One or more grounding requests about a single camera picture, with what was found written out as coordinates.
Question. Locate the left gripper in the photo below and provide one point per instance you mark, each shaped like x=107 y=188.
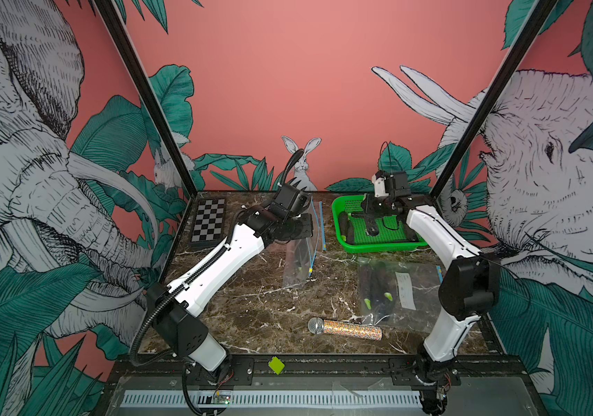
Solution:
x=306 y=219

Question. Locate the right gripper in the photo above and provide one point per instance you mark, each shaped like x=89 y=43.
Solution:
x=371 y=200

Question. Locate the clear zip-top bag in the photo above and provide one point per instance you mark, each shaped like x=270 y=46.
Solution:
x=301 y=254
x=416 y=304

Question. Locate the dark purple eggplant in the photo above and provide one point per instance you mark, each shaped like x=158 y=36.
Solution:
x=368 y=286

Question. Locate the sprinkle-filled cylinder tube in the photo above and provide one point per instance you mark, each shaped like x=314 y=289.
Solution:
x=319 y=326

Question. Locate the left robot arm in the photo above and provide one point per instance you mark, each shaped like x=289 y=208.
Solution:
x=173 y=309

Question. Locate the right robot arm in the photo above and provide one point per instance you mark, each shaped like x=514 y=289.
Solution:
x=470 y=286

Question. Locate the green plastic basket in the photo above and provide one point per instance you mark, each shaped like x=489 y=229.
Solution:
x=394 y=235

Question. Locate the black white checkerboard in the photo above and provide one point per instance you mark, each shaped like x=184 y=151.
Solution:
x=209 y=223

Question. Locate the lime green sticky note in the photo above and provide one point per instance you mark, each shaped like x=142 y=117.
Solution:
x=276 y=365

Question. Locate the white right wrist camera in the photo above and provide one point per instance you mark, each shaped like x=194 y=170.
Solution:
x=379 y=187

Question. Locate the white perforated rail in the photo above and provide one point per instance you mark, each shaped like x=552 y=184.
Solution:
x=320 y=399

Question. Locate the right black frame post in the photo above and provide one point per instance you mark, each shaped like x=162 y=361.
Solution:
x=529 y=31

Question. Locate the black frame post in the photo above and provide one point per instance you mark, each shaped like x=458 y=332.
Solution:
x=529 y=31
x=111 y=17

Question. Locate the left black frame post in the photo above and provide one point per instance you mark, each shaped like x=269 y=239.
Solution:
x=111 y=17

